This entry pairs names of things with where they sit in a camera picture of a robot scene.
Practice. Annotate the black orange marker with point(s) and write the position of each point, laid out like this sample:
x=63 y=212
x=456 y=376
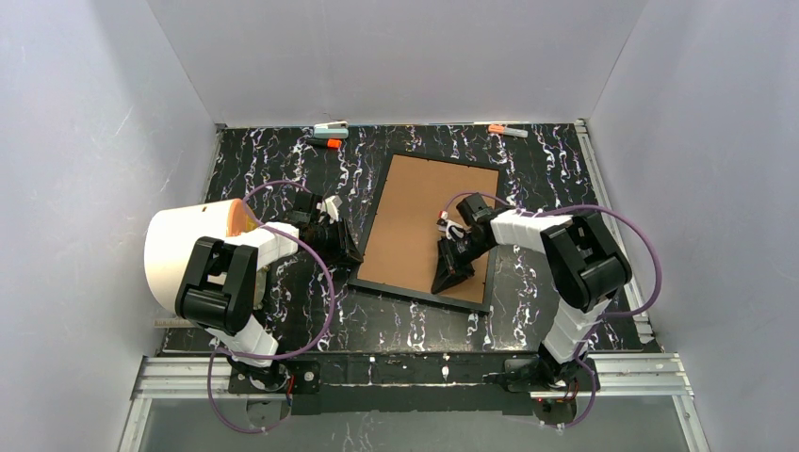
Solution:
x=326 y=143

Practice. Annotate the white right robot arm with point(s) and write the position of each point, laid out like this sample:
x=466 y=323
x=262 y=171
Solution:
x=587 y=266

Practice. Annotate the wooden ruler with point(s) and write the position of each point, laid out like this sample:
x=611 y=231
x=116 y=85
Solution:
x=173 y=323

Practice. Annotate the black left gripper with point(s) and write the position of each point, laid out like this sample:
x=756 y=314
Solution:
x=336 y=240

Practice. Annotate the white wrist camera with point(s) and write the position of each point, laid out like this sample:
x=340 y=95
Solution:
x=450 y=229
x=330 y=206

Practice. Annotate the aluminium rail frame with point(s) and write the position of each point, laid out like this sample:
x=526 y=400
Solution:
x=645 y=403

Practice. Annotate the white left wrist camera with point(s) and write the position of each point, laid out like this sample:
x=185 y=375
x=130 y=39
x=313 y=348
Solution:
x=330 y=206

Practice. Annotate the black picture frame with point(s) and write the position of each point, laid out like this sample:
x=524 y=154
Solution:
x=424 y=293

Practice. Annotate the orange white marker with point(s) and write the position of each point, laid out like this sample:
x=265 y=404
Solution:
x=507 y=131

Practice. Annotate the brown backing board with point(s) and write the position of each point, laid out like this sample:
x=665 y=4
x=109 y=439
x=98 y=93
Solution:
x=424 y=218

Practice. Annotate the white cylinder orange lid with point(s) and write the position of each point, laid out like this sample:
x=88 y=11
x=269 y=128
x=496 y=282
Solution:
x=171 y=237

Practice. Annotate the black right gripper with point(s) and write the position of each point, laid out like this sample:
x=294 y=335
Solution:
x=458 y=254

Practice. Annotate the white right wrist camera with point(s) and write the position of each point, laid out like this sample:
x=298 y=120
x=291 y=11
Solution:
x=450 y=229

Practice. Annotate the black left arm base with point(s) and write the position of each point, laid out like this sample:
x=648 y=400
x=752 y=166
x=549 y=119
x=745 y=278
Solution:
x=284 y=377

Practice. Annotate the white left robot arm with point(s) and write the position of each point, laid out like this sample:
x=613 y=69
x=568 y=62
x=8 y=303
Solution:
x=219 y=286

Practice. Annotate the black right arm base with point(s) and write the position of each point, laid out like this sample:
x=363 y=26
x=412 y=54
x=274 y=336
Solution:
x=541 y=372

